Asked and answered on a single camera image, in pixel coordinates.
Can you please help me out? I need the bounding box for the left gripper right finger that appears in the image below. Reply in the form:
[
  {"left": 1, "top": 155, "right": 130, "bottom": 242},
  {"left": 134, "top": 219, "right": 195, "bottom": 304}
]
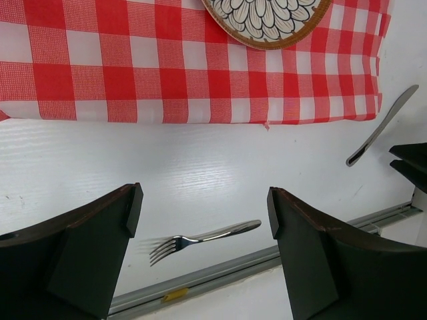
[{"left": 267, "top": 187, "right": 426, "bottom": 319}]

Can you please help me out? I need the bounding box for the red white checkered cloth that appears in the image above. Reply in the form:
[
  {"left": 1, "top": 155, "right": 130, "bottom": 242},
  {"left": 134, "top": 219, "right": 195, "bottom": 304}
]
[{"left": 1, "top": 1, "right": 392, "bottom": 125}]

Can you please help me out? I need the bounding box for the yellow tag on rail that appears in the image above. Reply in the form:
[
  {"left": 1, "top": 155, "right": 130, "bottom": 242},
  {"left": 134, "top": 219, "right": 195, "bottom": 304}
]
[{"left": 161, "top": 288, "right": 189, "bottom": 303}]

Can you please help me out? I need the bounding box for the floral patterned plate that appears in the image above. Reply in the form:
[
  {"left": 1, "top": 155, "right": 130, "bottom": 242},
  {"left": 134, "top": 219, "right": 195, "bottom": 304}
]
[{"left": 202, "top": 0, "right": 332, "bottom": 50}]

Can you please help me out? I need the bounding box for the silver knife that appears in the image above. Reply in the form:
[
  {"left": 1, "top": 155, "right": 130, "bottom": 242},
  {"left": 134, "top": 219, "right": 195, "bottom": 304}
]
[{"left": 346, "top": 84, "right": 419, "bottom": 167}]

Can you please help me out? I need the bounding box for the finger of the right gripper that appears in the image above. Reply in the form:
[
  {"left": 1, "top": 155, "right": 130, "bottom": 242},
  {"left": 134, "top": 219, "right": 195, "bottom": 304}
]
[
  {"left": 390, "top": 160, "right": 427, "bottom": 193},
  {"left": 389, "top": 143, "right": 426, "bottom": 159}
]

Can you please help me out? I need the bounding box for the aluminium rail front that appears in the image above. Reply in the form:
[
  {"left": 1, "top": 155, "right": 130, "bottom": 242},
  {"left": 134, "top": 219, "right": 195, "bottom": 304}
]
[{"left": 107, "top": 203, "right": 423, "bottom": 319}]

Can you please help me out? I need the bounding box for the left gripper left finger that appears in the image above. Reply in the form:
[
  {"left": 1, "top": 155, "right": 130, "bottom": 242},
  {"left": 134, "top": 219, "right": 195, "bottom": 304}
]
[{"left": 1, "top": 183, "right": 143, "bottom": 319}]

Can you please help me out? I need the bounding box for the silver fork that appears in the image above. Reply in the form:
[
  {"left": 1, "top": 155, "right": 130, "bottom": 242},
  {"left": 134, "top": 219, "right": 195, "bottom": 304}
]
[{"left": 149, "top": 219, "right": 262, "bottom": 267}]

